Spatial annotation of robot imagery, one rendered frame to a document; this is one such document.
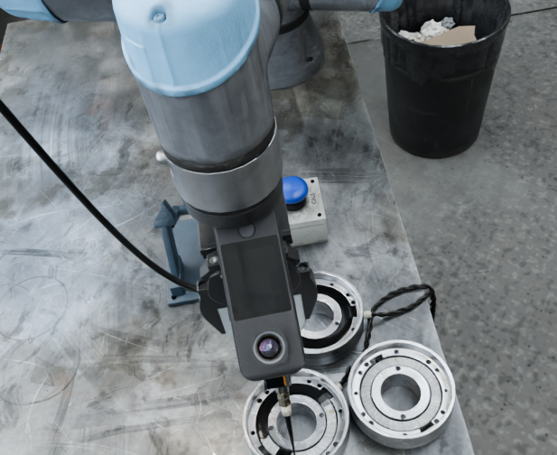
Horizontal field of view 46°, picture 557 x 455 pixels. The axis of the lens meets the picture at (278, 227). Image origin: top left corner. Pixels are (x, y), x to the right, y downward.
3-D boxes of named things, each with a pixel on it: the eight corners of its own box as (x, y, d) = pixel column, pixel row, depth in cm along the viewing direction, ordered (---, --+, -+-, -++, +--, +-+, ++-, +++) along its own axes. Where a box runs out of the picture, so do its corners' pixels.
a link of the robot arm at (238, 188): (283, 162, 40) (151, 185, 40) (292, 209, 44) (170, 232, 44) (269, 83, 45) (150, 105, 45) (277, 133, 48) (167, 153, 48)
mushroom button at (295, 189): (312, 221, 82) (310, 194, 78) (281, 227, 82) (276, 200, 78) (308, 198, 85) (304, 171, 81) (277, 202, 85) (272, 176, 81)
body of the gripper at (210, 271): (292, 221, 58) (274, 118, 49) (307, 302, 53) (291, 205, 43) (207, 236, 58) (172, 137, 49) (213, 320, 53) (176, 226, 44)
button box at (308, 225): (329, 241, 83) (326, 216, 79) (273, 250, 83) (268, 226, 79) (319, 193, 88) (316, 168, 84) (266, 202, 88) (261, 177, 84)
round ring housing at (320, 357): (274, 376, 72) (269, 358, 69) (269, 295, 79) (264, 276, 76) (370, 366, 72) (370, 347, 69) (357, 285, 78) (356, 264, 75)
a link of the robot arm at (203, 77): (270, -75, 36) (228, 19, 31) (292, 86, 44) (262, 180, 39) (135, -74, 37) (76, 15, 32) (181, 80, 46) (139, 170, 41)
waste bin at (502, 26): (505, 157, 195) (531, 33, 162) (393, 176, 196) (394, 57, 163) (470, 84, 217) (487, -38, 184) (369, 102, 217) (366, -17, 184)
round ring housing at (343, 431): (297, 508, 63) (292, 495, 60) (227, 432, 69) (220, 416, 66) (372, 432, 67) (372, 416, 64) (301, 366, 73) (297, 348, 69)
